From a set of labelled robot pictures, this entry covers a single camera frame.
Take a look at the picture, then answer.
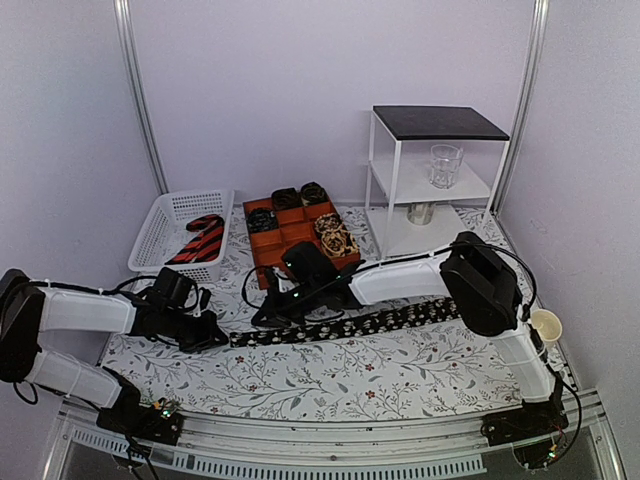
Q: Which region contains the rolled beige patterned tie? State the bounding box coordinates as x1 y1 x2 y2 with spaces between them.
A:
321 229 359 258

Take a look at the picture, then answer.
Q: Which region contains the right metal frame post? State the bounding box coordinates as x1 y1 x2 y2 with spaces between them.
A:
490 0 550 217

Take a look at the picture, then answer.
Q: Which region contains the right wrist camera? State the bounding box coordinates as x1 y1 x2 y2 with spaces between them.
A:
264 267 283 296

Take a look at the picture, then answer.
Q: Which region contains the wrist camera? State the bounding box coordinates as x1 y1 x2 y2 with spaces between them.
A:
264 267 283 296
193 287 211 317

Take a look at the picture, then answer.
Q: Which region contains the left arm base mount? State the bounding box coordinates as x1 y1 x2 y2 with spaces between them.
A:
96 386 184 446

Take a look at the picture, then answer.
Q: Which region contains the rolled dark olive tie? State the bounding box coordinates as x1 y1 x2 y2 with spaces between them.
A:
300 182 329 207

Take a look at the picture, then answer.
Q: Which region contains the white plastic basket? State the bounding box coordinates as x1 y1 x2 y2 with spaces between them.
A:
128 189 235 284

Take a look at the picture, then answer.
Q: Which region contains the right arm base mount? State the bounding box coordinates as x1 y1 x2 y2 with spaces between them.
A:
480 400 569 470

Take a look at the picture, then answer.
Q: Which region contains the metal cup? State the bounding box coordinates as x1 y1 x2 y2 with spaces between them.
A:
406 202 435 226

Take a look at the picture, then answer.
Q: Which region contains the rolled dark brown tie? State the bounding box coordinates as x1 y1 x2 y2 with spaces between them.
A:
271 187 303 211

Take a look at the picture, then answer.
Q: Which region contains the black white floral tie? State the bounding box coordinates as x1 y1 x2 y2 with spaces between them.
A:
229 297 461 348

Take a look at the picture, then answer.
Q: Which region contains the rolled black beige tie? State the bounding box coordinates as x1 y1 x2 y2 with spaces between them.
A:
314 212 344 236

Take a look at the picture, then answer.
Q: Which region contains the white shelf black top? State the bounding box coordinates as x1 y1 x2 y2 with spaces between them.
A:
365 105 510 259

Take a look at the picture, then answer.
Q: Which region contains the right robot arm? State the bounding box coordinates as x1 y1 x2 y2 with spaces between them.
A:
251 231 563 436

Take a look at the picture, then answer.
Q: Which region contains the red wooden compartment tray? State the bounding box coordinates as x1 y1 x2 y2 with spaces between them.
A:
244 197 361 290

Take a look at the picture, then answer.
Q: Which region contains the metal frame post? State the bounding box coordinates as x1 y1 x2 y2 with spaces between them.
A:
113 0 169 195
490 0 550 217

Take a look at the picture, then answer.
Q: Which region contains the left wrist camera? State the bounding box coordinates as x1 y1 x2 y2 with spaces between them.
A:
193 287 211 317

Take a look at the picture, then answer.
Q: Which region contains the rolled black patterned tie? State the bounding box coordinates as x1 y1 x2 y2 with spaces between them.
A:
246 207 279 234

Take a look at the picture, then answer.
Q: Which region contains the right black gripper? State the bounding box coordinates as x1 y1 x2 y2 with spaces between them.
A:
252 280 322 329

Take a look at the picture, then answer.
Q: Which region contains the clear drinking glass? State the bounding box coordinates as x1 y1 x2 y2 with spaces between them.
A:
429 144 464 189

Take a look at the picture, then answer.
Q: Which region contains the floral table mat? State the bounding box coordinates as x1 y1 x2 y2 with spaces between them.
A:
98 204 569 422

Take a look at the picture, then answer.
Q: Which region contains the cream ceramic mug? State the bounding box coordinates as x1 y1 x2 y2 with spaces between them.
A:
530 309 563 347

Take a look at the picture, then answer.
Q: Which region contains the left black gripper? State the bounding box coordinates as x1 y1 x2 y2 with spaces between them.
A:
163 307 229 353

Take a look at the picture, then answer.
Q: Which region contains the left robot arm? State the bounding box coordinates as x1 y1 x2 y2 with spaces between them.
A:
1 267 229 434

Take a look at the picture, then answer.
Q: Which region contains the red black striped tie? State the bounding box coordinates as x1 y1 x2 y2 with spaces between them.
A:
165 214 225 265

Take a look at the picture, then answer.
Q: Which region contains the left metal frame post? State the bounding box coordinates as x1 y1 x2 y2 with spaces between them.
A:
113 0 169 195

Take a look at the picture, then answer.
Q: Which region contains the front metal rail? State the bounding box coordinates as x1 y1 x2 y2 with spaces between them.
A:
42 390 631 479

